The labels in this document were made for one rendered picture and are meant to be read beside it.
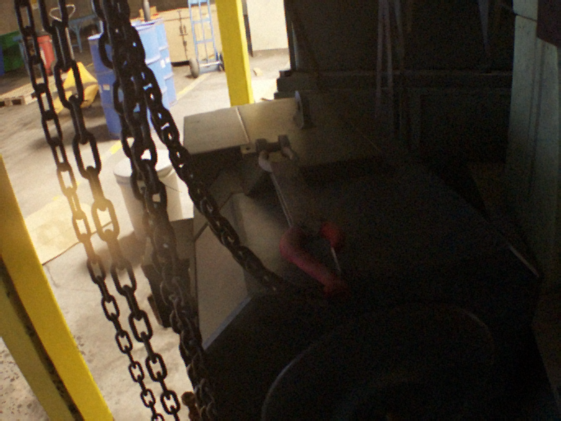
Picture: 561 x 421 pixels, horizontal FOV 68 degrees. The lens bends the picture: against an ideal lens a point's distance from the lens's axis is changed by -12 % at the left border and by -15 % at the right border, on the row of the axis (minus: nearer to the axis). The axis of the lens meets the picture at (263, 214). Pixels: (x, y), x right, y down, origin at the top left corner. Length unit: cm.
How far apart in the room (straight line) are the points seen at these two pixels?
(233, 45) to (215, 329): 183
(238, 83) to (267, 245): 176
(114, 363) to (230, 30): 151
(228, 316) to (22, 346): 50
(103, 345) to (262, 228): 129
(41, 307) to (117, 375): 84
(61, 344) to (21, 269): 18
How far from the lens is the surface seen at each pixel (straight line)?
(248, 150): 70
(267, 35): 665
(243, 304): 50
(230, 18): 223
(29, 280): 86
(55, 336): 93
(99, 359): 177
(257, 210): 65
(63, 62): 29
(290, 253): 51
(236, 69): 227
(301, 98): 84
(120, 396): 162
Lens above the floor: 115
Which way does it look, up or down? 29 degrees down
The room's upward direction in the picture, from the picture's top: 8 degrees counter-clockwise
